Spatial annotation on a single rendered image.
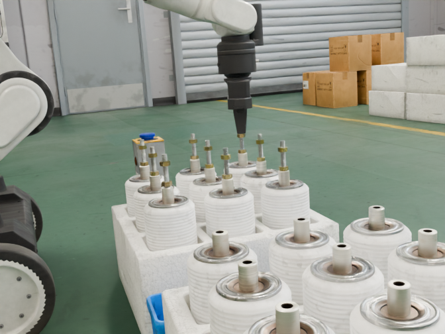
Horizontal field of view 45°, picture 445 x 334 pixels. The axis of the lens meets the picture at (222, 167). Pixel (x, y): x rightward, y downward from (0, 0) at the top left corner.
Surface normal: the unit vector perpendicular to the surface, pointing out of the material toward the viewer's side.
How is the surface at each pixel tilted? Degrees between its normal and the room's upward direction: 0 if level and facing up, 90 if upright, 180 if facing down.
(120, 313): 0
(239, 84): 90
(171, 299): 0
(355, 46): 90
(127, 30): 90
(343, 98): 90
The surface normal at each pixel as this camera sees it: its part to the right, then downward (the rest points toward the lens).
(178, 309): -0.07, -0.98
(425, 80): -0.93, 0.14
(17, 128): 0.35, 0.16
